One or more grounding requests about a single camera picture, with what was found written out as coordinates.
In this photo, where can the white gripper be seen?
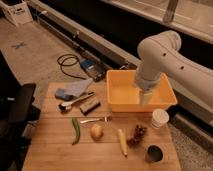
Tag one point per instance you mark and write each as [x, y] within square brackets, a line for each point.
[145, 96]

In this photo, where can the white cardboard box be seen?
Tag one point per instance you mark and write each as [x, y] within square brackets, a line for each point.
[17, 14]

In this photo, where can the blue grey cloth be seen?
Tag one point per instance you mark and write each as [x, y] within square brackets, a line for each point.
[73, 90]

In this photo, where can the yellow corn cob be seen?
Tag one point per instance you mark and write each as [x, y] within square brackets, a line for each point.
[122, 141]

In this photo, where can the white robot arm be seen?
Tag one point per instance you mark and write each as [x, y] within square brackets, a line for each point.
[160, 54]

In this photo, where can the yellow onion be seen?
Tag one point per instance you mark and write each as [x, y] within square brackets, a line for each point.
[96, 132]

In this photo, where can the green chili pepper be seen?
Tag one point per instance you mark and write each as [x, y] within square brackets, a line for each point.
[76, 126]

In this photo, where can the blue black electronic box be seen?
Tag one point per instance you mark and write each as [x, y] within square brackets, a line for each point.
[92, 70]

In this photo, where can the black white dish brush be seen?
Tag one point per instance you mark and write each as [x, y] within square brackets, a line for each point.
[67, 106]

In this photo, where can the silver metal fork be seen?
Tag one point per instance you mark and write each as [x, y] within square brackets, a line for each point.
[103, 119]

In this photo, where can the black chair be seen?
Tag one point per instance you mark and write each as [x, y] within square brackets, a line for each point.
[16, 110]

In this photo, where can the white paper cup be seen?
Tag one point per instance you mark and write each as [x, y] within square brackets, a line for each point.
[159, 118]

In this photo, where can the yellow plastic tray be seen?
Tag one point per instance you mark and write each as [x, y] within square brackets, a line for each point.
[123, 94]

